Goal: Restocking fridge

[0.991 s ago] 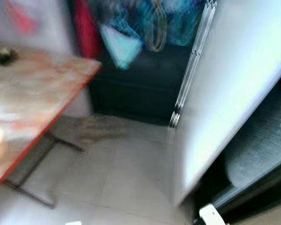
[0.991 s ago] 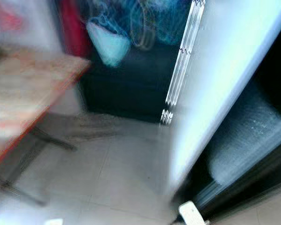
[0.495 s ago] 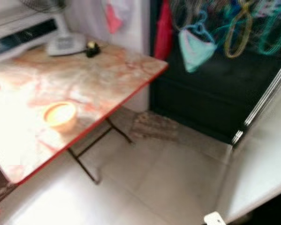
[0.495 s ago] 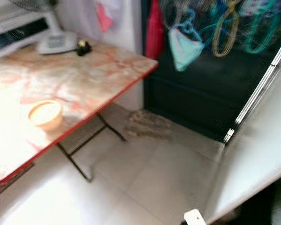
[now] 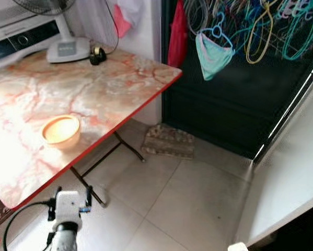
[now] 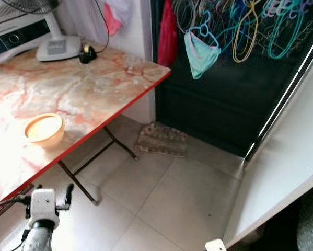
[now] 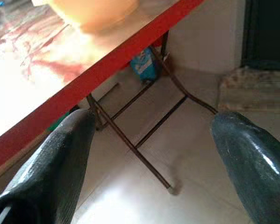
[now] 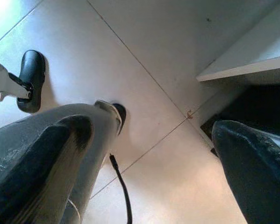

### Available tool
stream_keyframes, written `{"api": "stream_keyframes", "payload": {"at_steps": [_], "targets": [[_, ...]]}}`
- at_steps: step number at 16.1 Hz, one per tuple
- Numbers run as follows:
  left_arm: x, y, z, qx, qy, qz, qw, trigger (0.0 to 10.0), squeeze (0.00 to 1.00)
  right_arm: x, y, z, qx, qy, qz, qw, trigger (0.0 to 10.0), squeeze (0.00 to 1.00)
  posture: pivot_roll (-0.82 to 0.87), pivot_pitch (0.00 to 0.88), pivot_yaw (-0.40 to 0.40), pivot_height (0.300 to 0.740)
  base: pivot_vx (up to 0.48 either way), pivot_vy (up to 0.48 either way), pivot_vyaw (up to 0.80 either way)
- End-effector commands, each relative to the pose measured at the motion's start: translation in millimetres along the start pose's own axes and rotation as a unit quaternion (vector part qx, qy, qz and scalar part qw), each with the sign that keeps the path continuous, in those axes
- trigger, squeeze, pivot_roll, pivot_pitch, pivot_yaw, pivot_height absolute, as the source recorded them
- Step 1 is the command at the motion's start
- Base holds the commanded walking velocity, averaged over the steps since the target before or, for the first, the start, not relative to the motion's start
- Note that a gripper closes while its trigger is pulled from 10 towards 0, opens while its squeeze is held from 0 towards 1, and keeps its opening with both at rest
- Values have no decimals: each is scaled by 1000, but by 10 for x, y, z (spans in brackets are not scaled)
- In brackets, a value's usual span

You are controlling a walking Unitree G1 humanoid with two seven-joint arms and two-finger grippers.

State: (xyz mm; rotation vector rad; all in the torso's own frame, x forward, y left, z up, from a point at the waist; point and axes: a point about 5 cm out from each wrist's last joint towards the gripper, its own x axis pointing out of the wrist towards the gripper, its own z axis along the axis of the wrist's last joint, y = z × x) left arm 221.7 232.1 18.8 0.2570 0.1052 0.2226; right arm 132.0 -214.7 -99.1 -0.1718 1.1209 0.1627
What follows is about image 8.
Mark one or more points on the grey robot right leg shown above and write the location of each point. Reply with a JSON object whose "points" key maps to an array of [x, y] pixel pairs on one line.
{"points": [[90, 168]]}

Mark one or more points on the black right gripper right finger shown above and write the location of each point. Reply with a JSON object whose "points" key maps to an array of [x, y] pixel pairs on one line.
{"points": [[254, 175]]}

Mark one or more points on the black robot left foot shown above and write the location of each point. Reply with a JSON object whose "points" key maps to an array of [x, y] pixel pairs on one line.
{"points": [[33, 67]]}

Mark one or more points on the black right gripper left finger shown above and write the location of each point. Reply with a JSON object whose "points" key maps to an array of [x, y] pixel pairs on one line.
{"points": [[37, 175]]}

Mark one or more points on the black fridge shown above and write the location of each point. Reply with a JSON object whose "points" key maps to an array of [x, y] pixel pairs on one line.
{"points": [[259, 46]]}

